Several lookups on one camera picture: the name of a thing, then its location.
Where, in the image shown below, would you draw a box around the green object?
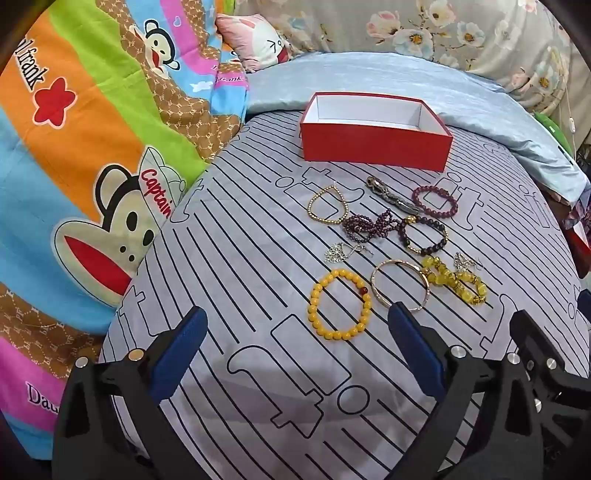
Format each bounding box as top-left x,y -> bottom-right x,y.
536,111 -> 573,155

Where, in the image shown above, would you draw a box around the garnet bead strand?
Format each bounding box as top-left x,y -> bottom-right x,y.
342,209 -> 402,243

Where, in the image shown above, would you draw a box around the light blue pillow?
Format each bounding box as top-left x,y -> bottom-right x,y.
245,52 -> 583,204

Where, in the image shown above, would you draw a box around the grey floral quilt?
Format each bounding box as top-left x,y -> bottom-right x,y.
231,0 -> 587,116

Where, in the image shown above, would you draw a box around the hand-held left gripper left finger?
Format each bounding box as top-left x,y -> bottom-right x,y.
53,306 -> 208,480

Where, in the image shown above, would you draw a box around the white cable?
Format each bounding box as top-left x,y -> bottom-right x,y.
561,88 -> 578,158

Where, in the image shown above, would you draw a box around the red cardboard box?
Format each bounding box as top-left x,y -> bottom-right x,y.
299,91 -> 454,172

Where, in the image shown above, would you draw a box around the gold bangle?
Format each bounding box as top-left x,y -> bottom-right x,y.
370,259 -> 431,312

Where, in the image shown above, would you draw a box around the dark metal ornament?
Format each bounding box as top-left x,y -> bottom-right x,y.
366,176 -> 423,217

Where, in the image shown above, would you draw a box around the yellow bead bracelet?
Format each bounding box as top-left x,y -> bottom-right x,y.
308,269 -> 373,340

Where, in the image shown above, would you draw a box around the colourful cartoon monkey blanket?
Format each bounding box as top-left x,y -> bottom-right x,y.
0,0 -> 252,457

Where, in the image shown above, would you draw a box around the pink rabbit pillow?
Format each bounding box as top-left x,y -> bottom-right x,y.
215,13 -> 293,73

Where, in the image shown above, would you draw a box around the magenta bead bracelet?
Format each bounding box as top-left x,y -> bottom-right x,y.
411,185 -> 459,220

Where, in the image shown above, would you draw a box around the yellow crystal bracelet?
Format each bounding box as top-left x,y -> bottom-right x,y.
421,256 -> 488,305

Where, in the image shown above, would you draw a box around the dark bead bracelet gold accents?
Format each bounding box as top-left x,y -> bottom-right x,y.
398,215 -> 450,257

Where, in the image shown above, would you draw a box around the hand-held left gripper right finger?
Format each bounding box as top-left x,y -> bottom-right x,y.
387,303 -> 546,480

